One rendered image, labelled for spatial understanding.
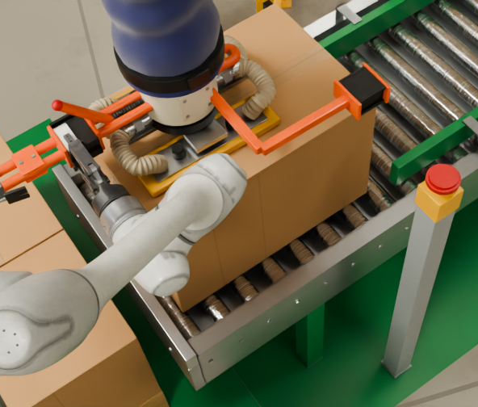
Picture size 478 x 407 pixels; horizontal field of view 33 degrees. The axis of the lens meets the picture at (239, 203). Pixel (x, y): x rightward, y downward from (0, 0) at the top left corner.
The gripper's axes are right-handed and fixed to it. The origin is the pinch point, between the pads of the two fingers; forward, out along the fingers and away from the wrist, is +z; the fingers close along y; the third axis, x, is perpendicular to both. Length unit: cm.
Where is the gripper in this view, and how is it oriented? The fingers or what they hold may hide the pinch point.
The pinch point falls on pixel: (69, 143)
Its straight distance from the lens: 172.7
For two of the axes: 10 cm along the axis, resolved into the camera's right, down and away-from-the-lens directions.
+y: 0.7, 5.3, 8.5
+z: -5.7, -6.8, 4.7
